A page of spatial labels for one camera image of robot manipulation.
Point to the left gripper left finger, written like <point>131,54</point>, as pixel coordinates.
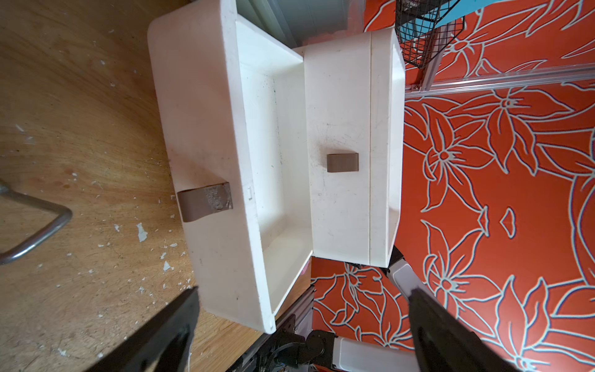
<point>163,342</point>

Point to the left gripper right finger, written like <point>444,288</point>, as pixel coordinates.
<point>443,344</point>

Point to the white drawer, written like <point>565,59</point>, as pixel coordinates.
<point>232,106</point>

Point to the white drawer cabinet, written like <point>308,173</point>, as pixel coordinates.
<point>354,105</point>

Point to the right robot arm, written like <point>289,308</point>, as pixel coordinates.
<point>327,350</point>

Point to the blue white box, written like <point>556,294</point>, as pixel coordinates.
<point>464,8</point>

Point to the grey plastic bin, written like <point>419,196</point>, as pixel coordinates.
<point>297,23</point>

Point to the black wire wall basket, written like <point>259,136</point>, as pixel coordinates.
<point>425,28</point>

